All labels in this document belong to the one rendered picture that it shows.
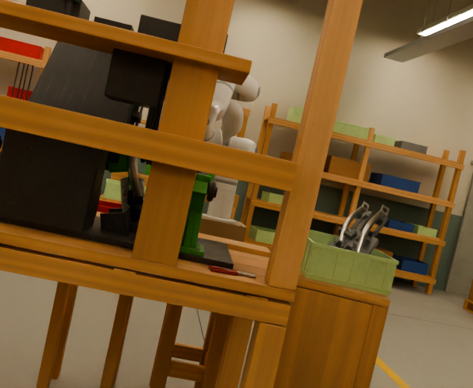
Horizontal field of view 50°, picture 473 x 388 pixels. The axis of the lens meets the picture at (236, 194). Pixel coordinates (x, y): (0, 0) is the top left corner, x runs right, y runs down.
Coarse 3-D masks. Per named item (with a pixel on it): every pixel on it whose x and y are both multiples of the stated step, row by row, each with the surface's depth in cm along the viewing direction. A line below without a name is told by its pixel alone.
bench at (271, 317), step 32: (0, 224) 160; (0, 256) 151; (32, 256) 152; (64, 256) 157; (96, 256) 153; (128, 256) 156; (256, 256) 208; (96, 288) 154; (128, 288) 155; (160, 288) 156; (192, 288) 157; (224, 288) 157; (256, 288) 158; (256, 320) 159; (224, 352) 224; (256, 352) 160; (224, 384) 222; (256, 384) 161
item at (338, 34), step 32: (192, 0) 151; (224, 0) 151; (352, 0) 154; (192, 32) 151; (224, 32) 152; (352, 32) 155; (192, 64) 152; (320, 64) 155; (192, 96) 153; (320, 96) 156; (160, 128) 152; (192, 128) 153; (320, 128) 156; (320, 160) 157; (160, 192) 154; (288, 192) 158; (160, 224) 155; (288, 224) 158; (160, 256) 155; (288, 256) 158; (288, 288) 159
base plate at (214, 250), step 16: (16, 224) 164; (32, 224) 165; (96, 224) 188; (96, 240) 167; (112, 240) 167; (128, 240) 171; (208, 240) 209; (192, 256) 170; (208, 256) 174; (224, 256) 180
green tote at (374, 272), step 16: (320, 240) 295; (304, 256) 248; (320, 256) 234; (336, 256) 235; (352, 256) 235; (368, 256) 235; (384, 256) 253; (304, 272) 239; (320, 272) 235; (336, 272) 235; (352, 272) 235; (368, 272) 235; (384, 272) 236; (368, 288) 236; (384, 288) 236
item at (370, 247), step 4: (380, 220) 248; (384, 220) 248; (380, 224) 249; (384, 224) 247; (376, 228) 251; (380, 228) 248; (372, 232) 252; (376, 232) 248; (372, 236) 248; (372, 240) 244; (376, 240) 239; (368, 244) 246; (372, 244) 241; (376, 244) 238; (364, 248) 249; (368, 248) 242; (372, 248) 238; (368, 252) 239
